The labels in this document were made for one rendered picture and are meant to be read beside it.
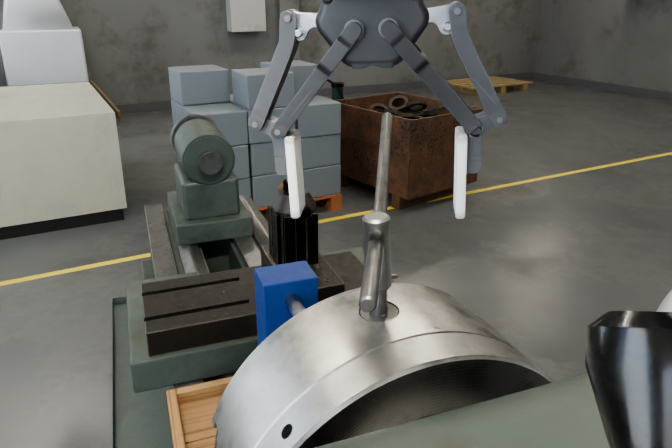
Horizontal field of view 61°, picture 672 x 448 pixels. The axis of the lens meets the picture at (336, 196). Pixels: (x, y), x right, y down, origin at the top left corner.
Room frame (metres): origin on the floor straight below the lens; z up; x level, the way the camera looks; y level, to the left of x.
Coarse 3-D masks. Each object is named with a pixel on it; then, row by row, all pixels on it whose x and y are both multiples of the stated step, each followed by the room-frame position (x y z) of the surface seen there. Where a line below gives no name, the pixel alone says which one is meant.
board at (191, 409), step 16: (208, 384) 0.75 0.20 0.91; (224, 384) 0.75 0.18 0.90; (176, 400) 0.71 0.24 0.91; (192, 400) 0.73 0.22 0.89; (208, 400) 0.74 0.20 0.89; (176, 416) 0.68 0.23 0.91; (192, 416) 0.70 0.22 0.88; (208, 416) 0.70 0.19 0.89; (176, 432) 0.65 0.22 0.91; (192, 432) 0.67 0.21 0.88; (208, 432) 0.67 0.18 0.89
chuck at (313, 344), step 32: (416, 288) 0.47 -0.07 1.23; (288, 320) 0.43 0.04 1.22; (320, 320) 0.42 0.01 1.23; (352, 320) 0.41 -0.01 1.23; (416, 320) 0.40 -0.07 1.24; (448, 320) 0.41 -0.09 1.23; (480, 320) 0.45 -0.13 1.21; (256, 352) 0.42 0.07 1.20; (288, 352) 0.40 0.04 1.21; (320, 352) 0.38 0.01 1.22; (352, 352) 0.37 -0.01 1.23; (256, 384) 0.39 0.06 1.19; (288, 384) 0.36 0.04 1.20; (224, 416) 0.39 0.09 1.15; (256, 416) 0.36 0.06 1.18
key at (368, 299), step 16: (384, 128) 0.61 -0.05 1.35; (384, 144) 0.58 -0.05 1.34; (384, 160) 0.55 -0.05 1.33; (384, 176) 0.52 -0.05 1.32; (384, 192) 0.49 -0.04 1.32; (384, 208) 0.47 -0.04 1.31; (368, 256) 0.38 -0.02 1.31; (368, 272) 0.35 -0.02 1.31; (368, 288) 0.33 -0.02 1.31; (368, 304) 0.32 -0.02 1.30
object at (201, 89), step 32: (192, 96) 3.78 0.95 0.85; (224, 96) 3.89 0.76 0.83; (256, 96) 3.64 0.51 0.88; (288, 96) 3.73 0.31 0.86; (320, 96) 4.16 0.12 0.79; (224, 128) 3.53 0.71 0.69; (320, 128) 3.84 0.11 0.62; (256, 160) 3.63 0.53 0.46; (320, 160) 3.85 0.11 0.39; (256, 192) 3.62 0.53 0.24; (320, 192) 3.85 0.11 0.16
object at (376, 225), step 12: (372, 216) 0.42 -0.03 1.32; (384, 216) 0.42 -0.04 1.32; (372, 228) 0.41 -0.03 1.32; (384, 228) 0.41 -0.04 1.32; (384, 240) 0.41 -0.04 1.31; (384, 252) 0.41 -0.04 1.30; (384, 264) 0.41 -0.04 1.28; (384, 276) 0.41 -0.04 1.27; (384, 288) 0.41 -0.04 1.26; (384, 300) 0.41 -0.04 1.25; (372, 312) 0.41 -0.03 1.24; (384, 312) 0.41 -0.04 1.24
